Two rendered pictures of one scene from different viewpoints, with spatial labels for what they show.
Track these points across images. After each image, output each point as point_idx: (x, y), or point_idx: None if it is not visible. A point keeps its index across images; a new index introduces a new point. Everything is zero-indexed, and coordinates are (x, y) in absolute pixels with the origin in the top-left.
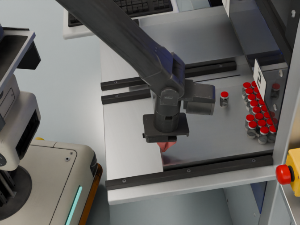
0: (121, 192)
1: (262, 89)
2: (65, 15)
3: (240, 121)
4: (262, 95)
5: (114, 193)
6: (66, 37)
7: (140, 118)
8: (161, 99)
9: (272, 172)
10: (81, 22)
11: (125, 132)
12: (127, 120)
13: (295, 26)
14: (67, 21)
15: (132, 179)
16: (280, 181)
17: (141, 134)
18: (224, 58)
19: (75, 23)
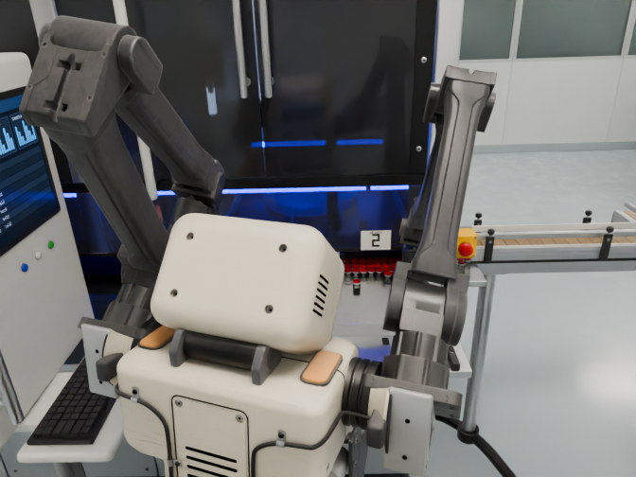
0: (460, 362)
1: (385, 242)
2: (49, 450)
3: (378, 289)
4: (387, 246)
5: (462, 365)
6: (113, 452)
7: (362, 344)
8: None
9: (433, 283)
10: (100, 423)
11: (379, 356)
12: (362, 354)
13: (423, 154)
14: (70, 448)
15: (450, 345)
16: (471, 251)
17: (384, 345)
18: None
19: (96, 430)
